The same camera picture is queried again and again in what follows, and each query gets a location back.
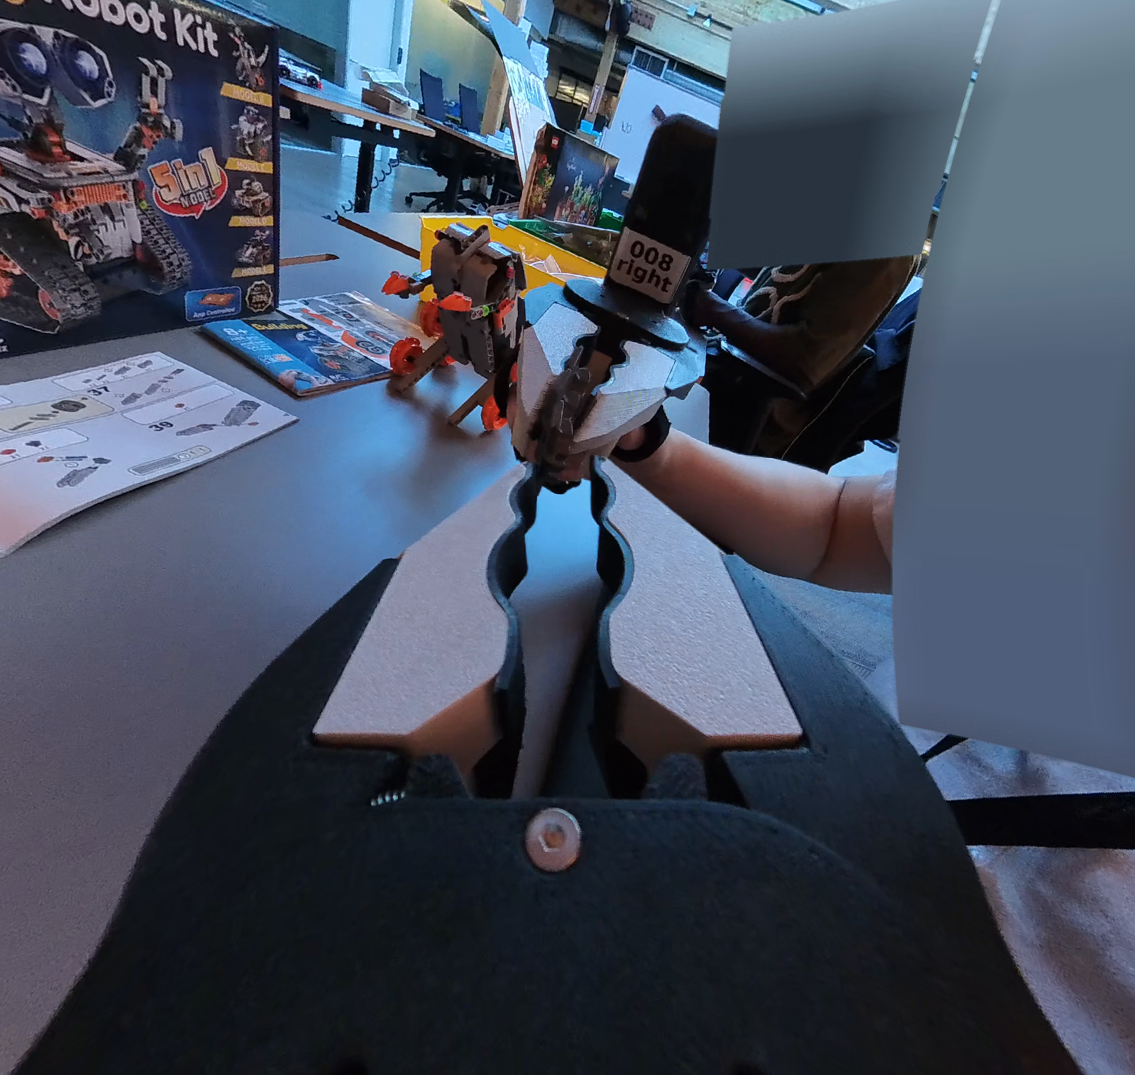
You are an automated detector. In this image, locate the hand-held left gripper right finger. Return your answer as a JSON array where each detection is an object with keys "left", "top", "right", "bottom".
[{"left": 590, "top": 460, "right": 803, "bottom": 785}]

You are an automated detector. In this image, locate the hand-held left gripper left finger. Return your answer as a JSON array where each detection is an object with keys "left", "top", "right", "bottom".
[{"left": 312, "top": 463, "right": 531, "bottom": 796}]

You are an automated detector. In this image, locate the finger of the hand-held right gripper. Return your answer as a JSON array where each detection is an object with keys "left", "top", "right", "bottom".
[
  {"left": 567, "top": 341, "right": 685, "bottom": 457},
  {"left": 513, "top": 302, "right": 592, "bottom": 462}
]

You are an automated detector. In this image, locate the grey track link chain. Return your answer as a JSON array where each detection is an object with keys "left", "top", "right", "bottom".
[{"left": 529, "top": 343, "right": 606, "bottom": 493}]

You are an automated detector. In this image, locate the person's right forearm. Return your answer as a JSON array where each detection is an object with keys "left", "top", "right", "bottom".
[{"left": 621, "top": 427, "right": 897, "bottom": 596}]

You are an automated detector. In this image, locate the grey desk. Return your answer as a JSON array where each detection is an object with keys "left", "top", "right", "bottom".
[{"left": 0, "top": 207, "right": 710, "bottom": 1068}]

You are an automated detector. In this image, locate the person's right hand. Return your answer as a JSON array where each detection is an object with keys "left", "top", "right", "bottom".
[{"left": 530, "top": 430, "right": 685, "bottom": 497}]

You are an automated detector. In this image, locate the grey orange toy robot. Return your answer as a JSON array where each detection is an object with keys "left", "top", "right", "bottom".
[{"left": 383, "top": 224, "right": 533, "bottom": 435}]

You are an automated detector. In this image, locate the whiteboard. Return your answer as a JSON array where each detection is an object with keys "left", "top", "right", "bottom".
[{"left": 612, "top": 65, "right": 728, "bottom": 185}]

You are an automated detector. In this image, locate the colourful toy set box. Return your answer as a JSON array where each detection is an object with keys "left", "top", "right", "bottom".
[{"left": 518, "top": 124, "right": 621, "bottom": 227}]

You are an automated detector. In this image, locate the yellow plastic bin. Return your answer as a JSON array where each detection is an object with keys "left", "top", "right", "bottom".
[{"left": 419, "top": 213, "right": 622, "bottom": 299}]

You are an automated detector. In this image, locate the wood-edged neighbouring table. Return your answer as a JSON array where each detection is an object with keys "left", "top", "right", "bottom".
[{"left": 337, "top": 208, "right": 429, "bottom": 260}]

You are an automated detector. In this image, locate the blue building booklet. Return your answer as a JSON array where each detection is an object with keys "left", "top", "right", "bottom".
[{"left": 202, "top": 290, "right": 445, "bottom": 399}]

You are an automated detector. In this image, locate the open instruction booklet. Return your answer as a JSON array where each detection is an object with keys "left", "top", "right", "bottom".
[{"left": 0, "top": 351, "right": 300, "bottom": 559}]

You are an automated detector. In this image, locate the robot kit box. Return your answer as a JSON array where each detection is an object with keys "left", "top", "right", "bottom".
[{"left": 0, "top": 0, "right": 284, "bottom": 358}]

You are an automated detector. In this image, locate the black harness strap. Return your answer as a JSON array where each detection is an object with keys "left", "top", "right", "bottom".
[{"left": 922, "top": 733, "right": 1135, "bottom": 851}]

